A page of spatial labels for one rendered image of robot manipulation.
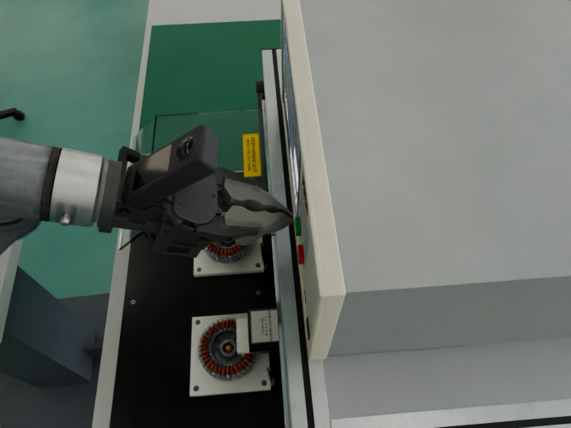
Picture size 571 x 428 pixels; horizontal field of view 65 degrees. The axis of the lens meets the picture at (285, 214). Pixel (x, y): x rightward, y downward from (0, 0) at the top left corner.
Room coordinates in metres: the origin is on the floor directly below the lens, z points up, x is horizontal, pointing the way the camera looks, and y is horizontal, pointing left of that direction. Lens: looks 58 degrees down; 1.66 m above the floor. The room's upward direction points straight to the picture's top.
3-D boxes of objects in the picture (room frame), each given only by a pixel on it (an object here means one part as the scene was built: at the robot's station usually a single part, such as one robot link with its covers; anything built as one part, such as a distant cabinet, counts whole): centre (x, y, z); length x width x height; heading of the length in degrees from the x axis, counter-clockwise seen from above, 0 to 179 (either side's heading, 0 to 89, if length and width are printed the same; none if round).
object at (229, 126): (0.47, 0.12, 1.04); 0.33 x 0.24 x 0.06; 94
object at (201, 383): (0.23, 0.11, 0.78); 0.15 x 0.15 x 0.01; 4
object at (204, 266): (0.48, 0.13, 0.78); 0.15 x 0.15 x 0.01; 4
